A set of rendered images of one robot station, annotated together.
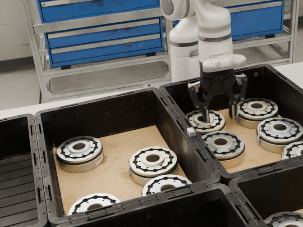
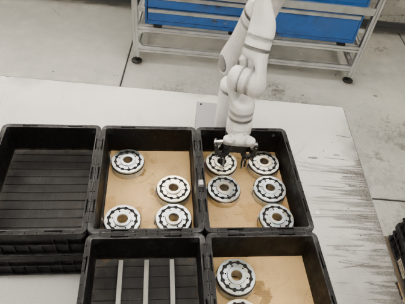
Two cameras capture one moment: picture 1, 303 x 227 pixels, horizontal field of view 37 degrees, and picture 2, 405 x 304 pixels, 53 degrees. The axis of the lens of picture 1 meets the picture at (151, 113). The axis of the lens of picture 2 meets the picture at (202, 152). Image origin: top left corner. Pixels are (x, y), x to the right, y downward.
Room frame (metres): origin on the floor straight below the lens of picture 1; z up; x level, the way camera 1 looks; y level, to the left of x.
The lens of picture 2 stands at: (0.03, -0.12, 1.84)
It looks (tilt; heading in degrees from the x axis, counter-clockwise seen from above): 46 degrees down; 4
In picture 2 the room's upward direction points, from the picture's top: 7 degrees clockwise
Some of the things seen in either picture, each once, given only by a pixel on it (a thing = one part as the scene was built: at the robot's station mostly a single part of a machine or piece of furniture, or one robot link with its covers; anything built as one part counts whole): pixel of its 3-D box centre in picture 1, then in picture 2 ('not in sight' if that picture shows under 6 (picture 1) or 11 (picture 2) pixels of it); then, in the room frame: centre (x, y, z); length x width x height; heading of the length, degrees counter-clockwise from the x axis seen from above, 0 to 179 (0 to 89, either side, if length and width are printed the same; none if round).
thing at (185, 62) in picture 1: (187, 69); (229, 107); (1.18, -0.11, 0.88); 0.09 x 0.09 x 0.17; 11
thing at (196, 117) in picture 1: (203, 119); (221, 161); (0.93, -0.12, 0.86); 0.05 x 0.05 x 0.01
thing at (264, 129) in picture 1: (280, 129); (269, 188); (0.86, -0.29, 0.86); 0.10 x 0.10 x 0.01
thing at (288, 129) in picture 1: (280, 128); (270, 187); (0.86, -0.29, 0.86); 0.05 x 0.05 x 0.01
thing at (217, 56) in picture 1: (218, 47); (239, 125); (0.91, -0.16, 1.05); 0.11 x 0.09 x 0.06; 7
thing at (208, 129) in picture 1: (203, 120); (221, 162); (0.93, -0.12, 0.86); 0.10 x 0.10 x 0.01
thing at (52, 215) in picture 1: (115, 145); (147, 175); (0.77, 0.08, 0.92); 0.40 x 0.30 x 0.02; 14
